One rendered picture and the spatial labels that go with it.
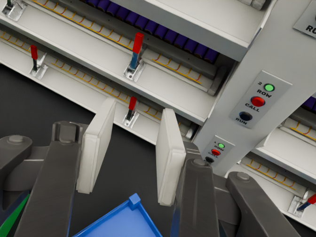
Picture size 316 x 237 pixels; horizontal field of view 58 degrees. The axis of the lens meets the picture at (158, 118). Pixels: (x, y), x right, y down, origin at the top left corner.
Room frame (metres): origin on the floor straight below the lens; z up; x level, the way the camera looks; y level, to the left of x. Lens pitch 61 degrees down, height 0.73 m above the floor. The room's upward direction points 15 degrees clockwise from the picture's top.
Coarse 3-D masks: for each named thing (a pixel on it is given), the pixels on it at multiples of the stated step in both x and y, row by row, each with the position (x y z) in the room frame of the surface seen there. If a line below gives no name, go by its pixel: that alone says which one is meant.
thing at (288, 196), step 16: (240, 160) 0.27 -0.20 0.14; (256, 160) 0.28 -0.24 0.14; (224, 176) 0.23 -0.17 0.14; (256, 176) 0.26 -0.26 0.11; (272, 176) 0.27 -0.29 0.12; (288, 176) 0.26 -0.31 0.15; (272, 192) 0.23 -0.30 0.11; (288, 192) 0.24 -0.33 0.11; (304, 192) 0.25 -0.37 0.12; (288, 208) 0.21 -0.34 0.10; (304, 208) 0.21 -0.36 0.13; (304, 224) 0.18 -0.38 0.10
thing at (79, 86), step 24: (0, 24) 0.47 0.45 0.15; (0, 48) 0.42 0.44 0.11; (24, 48) 0.44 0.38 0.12; (48, 48) 0.43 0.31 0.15; (24, 72) 0.38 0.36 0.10; (48, 72) 0.39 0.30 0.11; (72, 72) 0.40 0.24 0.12; (96, 72) 0.40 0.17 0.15; (72, 96) 0.34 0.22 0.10; (96, 96) 0.36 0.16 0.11; (120, 96) 0.37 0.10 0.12; (120, 120) 0.31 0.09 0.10; (144, 120) 0.33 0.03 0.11
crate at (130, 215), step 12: (132, 204) 0.13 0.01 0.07; (108, 216) 0.10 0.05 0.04; (120, 216) 0.11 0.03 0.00; (132, 216) 0.12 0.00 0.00; (144, 216) 0.12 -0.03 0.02; (96, 228) 0.07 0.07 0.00; (108, 228) 0.08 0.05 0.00; (120, 228) 0.09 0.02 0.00; (132, 228) 0.09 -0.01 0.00; (144, 228) 0.10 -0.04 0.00; (156, 228) 0.10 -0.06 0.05
